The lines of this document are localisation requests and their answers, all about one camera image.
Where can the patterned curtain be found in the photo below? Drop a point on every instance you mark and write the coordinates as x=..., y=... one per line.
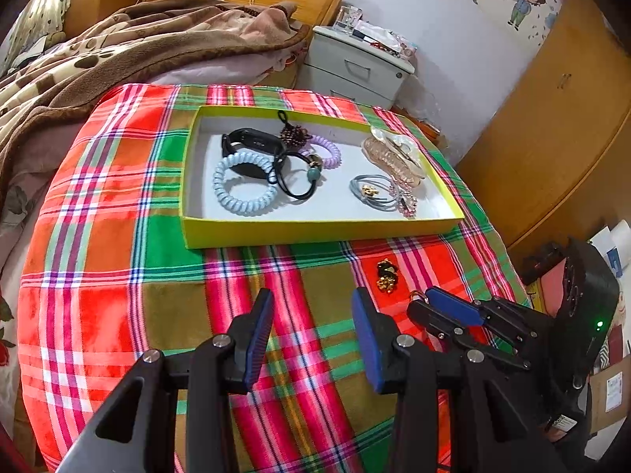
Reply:
x=44, y=15

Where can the brown patterned blanket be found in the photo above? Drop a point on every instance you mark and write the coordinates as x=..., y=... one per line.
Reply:
x=123, y=44

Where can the plaid cloth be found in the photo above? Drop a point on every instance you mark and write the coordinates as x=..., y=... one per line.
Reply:
x=123, y=256

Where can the pink hair claw clip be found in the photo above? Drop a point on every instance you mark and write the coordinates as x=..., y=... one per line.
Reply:
x=389, y=165

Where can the wooden wardrobe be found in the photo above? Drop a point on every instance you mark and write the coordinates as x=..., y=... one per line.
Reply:
x=557, y=148

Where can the clear glass jar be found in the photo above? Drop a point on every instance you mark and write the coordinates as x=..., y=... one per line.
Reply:
x=347, y=19

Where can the dark beaded scrunchie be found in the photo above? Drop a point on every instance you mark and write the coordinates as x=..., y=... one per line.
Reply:
x=293, y=135

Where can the gold and black hair ornament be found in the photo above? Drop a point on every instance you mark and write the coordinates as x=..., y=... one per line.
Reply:
x=387, y=276

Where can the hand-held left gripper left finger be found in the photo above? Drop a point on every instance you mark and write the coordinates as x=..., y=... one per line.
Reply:
x=259, y=340

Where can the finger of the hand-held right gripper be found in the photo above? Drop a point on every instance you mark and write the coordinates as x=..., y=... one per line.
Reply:
x=453, y=305
x=434, y=320

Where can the pearly white hair clip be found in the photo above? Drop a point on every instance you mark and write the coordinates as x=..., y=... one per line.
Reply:
x=394, y=137

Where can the pink rhinestone hair clip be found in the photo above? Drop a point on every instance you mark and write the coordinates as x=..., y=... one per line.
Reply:
x=406, y=204

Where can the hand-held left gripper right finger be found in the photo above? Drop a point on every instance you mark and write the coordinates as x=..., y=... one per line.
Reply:
x=365, y=340

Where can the floral bedsheet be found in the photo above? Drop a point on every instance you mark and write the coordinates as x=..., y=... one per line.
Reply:
x=12, y=256

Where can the white papers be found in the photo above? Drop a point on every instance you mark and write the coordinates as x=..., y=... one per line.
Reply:
x=616, y=246

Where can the black smart band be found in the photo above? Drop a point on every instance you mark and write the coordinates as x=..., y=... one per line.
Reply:
x=256, y=138

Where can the yellow-green cardboard box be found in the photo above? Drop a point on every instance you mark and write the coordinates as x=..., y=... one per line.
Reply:
x=320, y=202

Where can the pile of small packets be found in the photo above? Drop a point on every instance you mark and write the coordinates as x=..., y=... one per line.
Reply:
x=389, y=42

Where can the white nightstand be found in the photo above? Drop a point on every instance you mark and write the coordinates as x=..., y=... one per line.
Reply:
x=355, y=74

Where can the brown cardboard box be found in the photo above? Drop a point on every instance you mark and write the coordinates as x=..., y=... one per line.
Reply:
x=611, y=394

